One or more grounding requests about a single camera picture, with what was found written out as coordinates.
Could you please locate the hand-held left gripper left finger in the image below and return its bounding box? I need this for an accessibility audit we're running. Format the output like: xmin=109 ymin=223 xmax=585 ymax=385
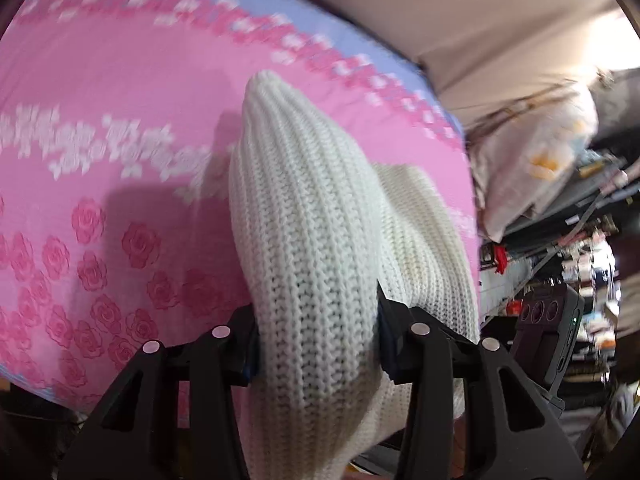
xmin=60 ymin=304 xmax=261 ymax=480

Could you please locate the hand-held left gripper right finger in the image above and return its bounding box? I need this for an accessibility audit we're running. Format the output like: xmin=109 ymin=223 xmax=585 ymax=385
xmin=374 ymin=280 xmax=587 ymax=480

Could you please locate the white red black knit sweater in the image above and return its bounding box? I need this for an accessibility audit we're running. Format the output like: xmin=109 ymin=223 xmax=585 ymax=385
xmin=227 ymin=70 xmax=482 ymax=480

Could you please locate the cluttered dark shelf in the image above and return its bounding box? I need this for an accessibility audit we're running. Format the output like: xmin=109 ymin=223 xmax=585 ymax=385
xmin=479 ymin=67 xmax=640 ymax=361

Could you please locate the white pillow with orange print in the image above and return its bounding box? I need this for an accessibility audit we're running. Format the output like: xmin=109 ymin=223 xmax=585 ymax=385
xmin=469 ymin=79 xmax=601 ymax=247

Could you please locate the pink floral bedsheet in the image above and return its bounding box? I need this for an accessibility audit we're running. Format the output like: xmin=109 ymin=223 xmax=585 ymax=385
xmin=0 ymin=0 xmax=483 ymax=413

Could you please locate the beige draped cloth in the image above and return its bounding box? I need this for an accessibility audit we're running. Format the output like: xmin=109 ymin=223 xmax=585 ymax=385
xmin=250 ymin=0 xmax=640 ymax=111

